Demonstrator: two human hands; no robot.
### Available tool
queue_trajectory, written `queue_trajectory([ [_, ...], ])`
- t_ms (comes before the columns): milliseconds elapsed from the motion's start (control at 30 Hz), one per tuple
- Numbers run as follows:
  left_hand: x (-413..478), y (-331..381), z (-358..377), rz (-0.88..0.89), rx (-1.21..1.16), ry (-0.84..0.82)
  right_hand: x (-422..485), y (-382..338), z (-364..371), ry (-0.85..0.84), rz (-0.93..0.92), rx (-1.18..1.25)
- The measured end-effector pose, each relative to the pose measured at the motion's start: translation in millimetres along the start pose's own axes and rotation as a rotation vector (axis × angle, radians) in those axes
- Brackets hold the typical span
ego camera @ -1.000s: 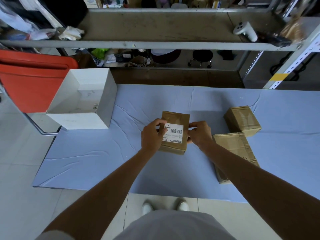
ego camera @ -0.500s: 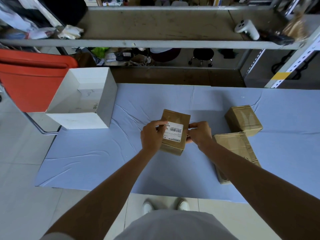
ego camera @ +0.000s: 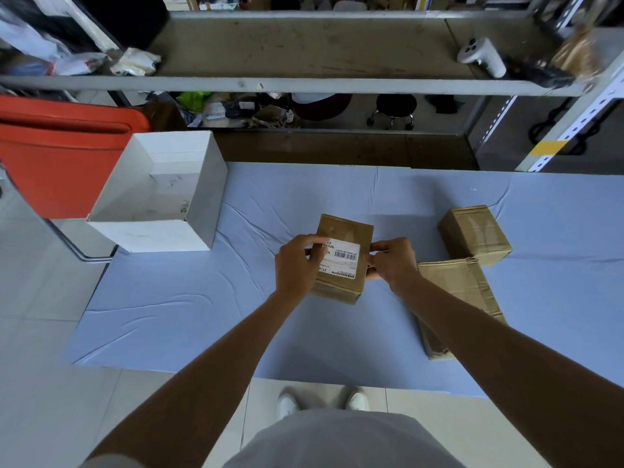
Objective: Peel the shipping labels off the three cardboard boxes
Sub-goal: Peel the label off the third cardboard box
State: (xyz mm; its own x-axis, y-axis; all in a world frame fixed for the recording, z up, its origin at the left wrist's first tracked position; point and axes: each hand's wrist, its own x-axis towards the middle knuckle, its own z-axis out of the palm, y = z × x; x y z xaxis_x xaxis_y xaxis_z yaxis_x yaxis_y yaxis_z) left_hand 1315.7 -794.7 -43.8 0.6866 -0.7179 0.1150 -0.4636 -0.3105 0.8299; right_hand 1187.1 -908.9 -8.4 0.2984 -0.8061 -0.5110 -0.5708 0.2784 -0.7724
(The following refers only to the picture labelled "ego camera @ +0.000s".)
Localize person's right hand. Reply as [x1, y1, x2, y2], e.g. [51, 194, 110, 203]
[365, 237, 421, 299]

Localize person's left hand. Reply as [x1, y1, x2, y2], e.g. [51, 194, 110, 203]
[274, 234, 331, 304]

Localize white barcode label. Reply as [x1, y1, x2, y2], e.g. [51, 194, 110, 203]
[317, 238, 361, 281]

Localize large cardboard box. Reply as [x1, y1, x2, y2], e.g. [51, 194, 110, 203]
[415, 257, 508, 361]

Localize medium brown cardboard box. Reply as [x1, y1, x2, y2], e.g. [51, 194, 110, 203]
[310, 214, 375, 306]

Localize small brown cardboard box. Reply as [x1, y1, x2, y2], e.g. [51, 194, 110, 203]
[437, 205, 514, 268]

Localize white bin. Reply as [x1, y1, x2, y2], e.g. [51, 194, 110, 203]
[86, 130, 229, 254]

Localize person's right forearm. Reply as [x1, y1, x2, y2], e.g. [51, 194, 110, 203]
[402, 275, 624, 468]

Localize person's left forearm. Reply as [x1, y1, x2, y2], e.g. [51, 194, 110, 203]
[87, 289, 306, 468]

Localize person's left white shoe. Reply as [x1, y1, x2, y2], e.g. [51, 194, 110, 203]
[276, 392, 301, 421]

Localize person's white shirt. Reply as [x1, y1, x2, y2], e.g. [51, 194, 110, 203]
[80, 409, 464, 468]

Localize blue table cloth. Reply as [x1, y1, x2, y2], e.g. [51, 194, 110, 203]
[63, 162, 624, 398]

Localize black rolling stool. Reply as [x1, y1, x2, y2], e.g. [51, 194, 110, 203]
[366, 94, 419, 131]

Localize yellow tape strip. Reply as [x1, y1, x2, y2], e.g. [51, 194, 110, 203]
[528, 140, 569, 157]

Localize bright green bag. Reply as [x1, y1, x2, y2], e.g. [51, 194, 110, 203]
[176, 91, 213, 112]

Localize long gray shelf board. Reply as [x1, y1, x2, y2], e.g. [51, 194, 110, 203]
[0, 12, 591, 97]

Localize white handheld controller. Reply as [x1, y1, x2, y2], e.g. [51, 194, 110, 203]
[456, 37, 508, 79]

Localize small black device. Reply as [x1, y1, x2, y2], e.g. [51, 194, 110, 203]
[506, 55, 576, 89]

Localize white crumpled cloth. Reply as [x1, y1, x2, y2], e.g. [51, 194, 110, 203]
[109, 47, 162, 77]

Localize red plastic chair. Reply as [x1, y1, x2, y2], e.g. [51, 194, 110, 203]
[0, 96, 151, 220]

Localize crinkled brown bag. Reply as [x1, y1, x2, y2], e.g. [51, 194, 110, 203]
[551, 26, 603, 81]

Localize hanging clothes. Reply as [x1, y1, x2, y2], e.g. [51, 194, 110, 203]
[0, 0, 169, 76]

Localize white perforated shelf post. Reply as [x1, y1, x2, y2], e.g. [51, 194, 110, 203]
[515, 53, 624, 173]
[480, 96, 517, 148]

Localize black wire stand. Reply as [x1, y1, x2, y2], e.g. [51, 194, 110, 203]
[528, 97, 610, 157]

